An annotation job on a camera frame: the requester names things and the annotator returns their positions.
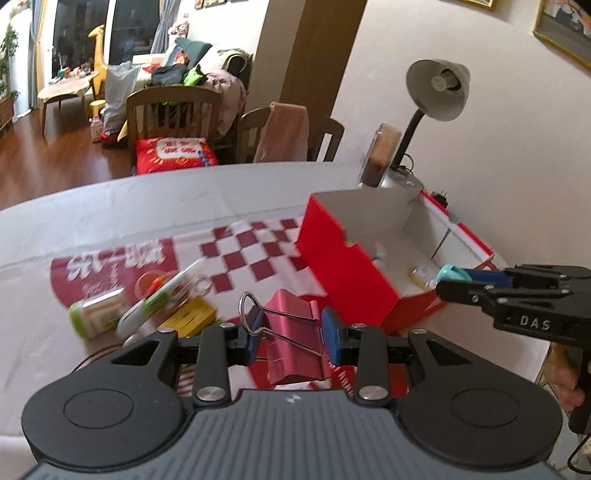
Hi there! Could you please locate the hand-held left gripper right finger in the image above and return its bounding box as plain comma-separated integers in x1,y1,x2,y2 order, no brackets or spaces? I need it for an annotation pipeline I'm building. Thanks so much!
321,307,465,408

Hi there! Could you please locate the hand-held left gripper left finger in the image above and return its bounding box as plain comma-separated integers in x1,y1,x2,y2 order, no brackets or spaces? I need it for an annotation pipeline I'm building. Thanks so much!
111,307,267,408

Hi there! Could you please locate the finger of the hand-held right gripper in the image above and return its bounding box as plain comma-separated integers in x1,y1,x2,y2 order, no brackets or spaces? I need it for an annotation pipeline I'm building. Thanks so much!
465,265,520,288
436,276,513,320

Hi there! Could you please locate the small teal plastic piece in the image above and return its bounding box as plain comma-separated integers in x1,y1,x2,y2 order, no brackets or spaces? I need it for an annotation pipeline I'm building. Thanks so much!
436,263,472,289

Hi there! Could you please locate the pink binder clip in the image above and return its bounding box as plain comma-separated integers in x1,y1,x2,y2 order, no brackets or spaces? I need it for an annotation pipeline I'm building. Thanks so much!
239,288,334,387

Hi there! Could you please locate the yellow box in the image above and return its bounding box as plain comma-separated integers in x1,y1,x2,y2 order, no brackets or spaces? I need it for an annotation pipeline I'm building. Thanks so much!
157,296,218,339

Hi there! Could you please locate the red cardboard box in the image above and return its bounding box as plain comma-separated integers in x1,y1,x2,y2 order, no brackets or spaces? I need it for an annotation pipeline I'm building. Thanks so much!
295,187,497,335

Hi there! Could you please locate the small red toy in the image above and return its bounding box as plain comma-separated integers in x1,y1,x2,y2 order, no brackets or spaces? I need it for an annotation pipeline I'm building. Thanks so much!
136,271,174,296

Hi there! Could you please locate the person's right hand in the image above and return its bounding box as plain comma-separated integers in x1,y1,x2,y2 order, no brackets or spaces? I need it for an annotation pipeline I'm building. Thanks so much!
542,344,586,412

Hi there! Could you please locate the small glass bottle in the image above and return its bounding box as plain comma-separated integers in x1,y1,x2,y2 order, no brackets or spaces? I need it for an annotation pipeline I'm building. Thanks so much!
410,263,440,290

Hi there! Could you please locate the thin pencil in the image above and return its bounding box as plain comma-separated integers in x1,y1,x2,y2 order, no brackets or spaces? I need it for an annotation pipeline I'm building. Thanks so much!
431,227,452,260

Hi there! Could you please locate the red white checkered cloth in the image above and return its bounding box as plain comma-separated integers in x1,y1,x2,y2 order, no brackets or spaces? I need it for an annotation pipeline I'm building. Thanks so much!
48,217,439,398

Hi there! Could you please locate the white green tube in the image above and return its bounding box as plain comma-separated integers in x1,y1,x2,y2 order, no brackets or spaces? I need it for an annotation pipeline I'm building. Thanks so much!
115,257,209,341

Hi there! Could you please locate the pink striped round object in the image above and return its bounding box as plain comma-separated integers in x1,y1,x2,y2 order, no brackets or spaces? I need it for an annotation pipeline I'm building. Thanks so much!
74,339,139,373

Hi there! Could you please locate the green white bottle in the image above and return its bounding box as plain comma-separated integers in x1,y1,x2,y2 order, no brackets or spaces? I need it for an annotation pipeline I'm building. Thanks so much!
68,288,128,341

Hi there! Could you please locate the clear jar with brown contents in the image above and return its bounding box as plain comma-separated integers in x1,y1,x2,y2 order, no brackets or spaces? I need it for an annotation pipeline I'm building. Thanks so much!
358,123,403,189

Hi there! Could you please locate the grey desk lamp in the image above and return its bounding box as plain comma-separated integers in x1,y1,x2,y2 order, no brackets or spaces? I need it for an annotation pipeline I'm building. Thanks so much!
378,58,472,191

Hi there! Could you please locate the red printed cushion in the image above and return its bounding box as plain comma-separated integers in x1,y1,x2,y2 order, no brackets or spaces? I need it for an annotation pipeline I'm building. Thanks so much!
133,137,219,176

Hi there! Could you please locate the wooden chair with towel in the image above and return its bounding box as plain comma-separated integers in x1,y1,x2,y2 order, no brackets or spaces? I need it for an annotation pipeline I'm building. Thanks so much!
237,106,345,164

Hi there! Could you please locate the pink towel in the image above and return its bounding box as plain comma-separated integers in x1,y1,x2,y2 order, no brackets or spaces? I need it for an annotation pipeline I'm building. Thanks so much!
253,102,310,162

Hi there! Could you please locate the wooden chair with slatted back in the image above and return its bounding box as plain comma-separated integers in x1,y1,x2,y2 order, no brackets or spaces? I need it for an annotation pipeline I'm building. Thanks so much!
126,86,223,175

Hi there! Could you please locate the sofa with piled clothes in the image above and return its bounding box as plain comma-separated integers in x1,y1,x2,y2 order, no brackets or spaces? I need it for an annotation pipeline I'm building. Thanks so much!
133,37,253,140

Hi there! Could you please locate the white bag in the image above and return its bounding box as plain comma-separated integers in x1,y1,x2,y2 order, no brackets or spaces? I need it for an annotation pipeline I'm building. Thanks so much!
100,62,140,135

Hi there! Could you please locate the wooden coffee table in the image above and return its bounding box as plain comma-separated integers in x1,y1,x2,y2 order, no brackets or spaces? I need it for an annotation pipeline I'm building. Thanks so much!
37,71,100,137

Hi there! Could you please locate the grey blue curtain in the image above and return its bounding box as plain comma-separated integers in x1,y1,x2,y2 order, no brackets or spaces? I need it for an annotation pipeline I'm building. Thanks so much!
152,0,179,54

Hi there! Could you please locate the yellow giraffe toy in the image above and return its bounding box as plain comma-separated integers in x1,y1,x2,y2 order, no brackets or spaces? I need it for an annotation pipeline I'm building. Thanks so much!
87,24,110,100

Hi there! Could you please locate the wooden media cabinet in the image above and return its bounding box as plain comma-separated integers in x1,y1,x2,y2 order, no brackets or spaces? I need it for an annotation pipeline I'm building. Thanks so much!
0,94,15,135

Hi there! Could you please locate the green potted plant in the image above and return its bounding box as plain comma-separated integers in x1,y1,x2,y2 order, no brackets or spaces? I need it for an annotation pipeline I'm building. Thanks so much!
0,25,20,100

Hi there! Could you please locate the black cable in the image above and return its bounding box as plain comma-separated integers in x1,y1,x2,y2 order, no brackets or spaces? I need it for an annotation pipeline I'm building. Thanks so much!
565,433,591,474

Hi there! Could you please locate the gold framed wall picture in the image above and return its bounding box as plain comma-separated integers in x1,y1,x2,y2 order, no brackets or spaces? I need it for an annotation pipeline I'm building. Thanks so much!
533,0,591,71

